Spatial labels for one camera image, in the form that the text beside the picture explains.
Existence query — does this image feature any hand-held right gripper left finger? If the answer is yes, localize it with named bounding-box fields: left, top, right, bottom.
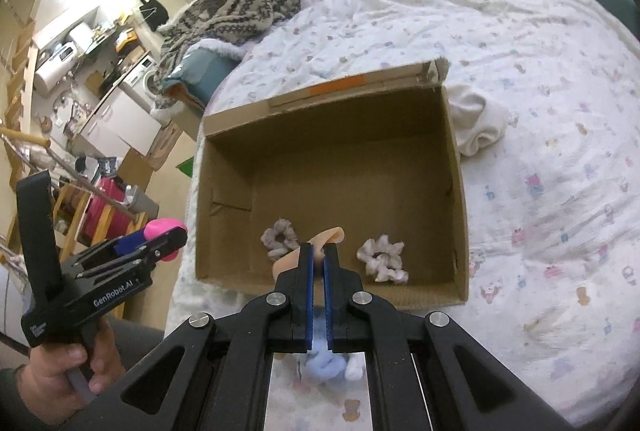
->
left=60, top=243, right=316, bottom=431

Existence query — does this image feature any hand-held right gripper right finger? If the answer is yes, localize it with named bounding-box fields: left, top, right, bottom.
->
left=324, top=243, right=577, bottom=431

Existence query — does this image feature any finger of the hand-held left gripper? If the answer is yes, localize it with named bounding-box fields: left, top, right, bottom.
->
left=75, top=227, right=189, bottom=283
left=112, top=231, right=154, bottom=258

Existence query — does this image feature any pink soft ball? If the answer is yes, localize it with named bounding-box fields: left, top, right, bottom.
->
left=145, top=218, right=188, bottom=263

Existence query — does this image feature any cardboard box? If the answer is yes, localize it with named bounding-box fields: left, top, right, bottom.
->
left=192, top=58, right=472, bottom=312

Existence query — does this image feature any person's left hand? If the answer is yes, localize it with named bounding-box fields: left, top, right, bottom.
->
left=19, top=311, right=127, bottom=413

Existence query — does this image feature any pink suitcase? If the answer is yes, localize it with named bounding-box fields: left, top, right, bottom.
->
left=82, top=177, right=132, bottom=253

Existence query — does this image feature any grey scrunchie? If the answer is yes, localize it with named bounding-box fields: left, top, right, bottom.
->
left=260, top=219, right=299, bottom=261

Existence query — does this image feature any white scrunchie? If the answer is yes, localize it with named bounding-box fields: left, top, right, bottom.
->
left=356, top=235, right=410, bottom=285

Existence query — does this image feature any wooden chair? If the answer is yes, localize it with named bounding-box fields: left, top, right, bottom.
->
left=0, top=126, right=151, bottom=262

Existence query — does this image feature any light blue scrunchie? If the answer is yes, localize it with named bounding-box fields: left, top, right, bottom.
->
left=295, top=306, right=352, bottom=384

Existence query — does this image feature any small white sock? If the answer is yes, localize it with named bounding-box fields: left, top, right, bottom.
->
left=346, top=353, right=367, bottom=382

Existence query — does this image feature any white cabinet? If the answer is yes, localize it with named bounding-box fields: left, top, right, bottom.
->
left=72, top=88, right=163, bottom=157

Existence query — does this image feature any washing machine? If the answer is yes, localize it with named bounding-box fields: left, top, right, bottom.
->
left=122, top=56, right=162, bottom=112

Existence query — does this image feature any white microwave oven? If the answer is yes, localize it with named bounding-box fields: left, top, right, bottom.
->
left=31, top=42, right=77, bottom=96

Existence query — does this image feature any black hanging bag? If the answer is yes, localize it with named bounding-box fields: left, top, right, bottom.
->
left=139, top=0, right=170, bottom=32

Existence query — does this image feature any white cloth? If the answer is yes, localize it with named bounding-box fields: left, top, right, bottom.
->
left=446, top=84, right=508, bottom=158

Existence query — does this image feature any grey patterned knit blanket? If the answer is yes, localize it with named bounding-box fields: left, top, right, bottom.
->
left=150, top=0, right=307, bottom=116

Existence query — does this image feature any white printed blanket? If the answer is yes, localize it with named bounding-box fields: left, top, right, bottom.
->
left=167, top=0, right=640, bottom=431

